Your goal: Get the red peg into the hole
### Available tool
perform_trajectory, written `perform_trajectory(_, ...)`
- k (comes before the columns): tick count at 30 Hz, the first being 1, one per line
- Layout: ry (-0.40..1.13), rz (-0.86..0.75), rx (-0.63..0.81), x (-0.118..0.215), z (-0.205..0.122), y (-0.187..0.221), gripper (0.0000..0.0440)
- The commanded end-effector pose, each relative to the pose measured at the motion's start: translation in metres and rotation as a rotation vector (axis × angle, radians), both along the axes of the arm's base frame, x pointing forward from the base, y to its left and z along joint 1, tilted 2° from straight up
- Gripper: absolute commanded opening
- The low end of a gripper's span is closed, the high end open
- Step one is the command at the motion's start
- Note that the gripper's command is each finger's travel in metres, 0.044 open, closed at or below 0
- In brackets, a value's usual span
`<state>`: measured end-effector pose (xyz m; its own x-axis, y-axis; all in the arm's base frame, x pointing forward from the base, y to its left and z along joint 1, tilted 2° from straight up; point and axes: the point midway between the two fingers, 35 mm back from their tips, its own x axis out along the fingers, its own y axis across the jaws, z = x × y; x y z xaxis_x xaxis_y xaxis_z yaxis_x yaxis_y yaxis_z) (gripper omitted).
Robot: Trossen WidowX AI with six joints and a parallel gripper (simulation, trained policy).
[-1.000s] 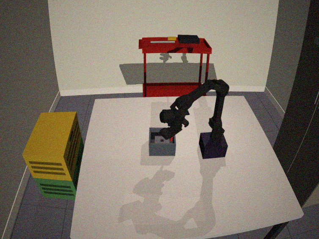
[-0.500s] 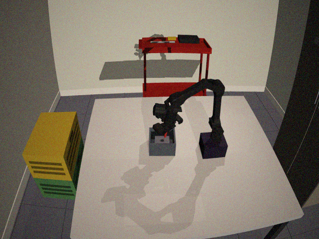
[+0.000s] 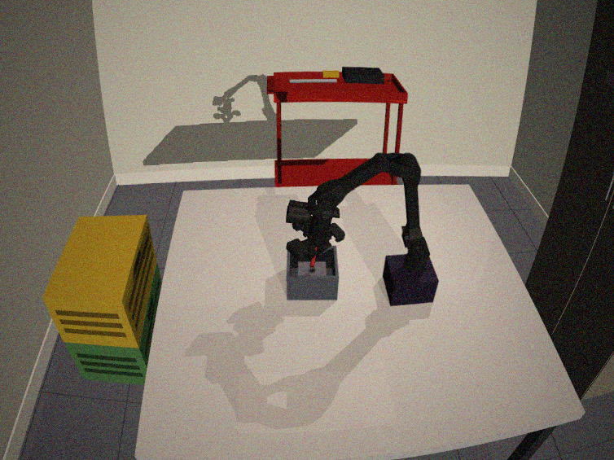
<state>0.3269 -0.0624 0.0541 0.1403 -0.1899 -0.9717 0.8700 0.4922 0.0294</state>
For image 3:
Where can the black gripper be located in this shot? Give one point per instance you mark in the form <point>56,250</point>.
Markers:
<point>315,239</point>

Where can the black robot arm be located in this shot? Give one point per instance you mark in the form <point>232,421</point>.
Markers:
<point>331,193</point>

